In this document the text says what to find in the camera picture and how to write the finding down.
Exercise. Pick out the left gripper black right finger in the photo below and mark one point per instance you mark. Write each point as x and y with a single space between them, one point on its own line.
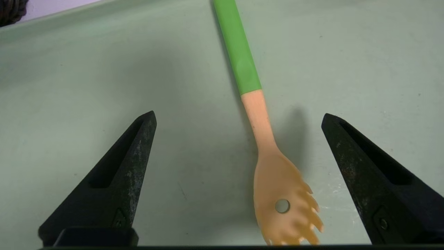
399 208

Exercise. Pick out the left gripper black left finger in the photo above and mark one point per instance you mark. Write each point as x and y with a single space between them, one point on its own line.
104 194

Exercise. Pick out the dark brown wicker basket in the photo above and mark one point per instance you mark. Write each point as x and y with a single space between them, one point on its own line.
10 10

